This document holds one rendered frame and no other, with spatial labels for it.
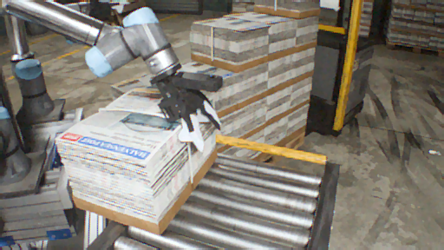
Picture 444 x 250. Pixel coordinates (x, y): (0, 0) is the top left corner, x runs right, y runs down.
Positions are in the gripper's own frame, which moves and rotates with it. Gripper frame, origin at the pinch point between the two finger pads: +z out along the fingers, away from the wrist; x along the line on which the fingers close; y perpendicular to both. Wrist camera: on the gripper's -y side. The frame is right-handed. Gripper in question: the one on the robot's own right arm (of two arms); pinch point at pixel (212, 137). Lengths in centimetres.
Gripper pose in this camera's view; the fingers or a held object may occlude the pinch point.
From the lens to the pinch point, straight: 80.1
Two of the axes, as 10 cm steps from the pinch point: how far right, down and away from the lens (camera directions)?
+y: -8.0, 2.8, 5.2
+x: -3.7, 4.5, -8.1
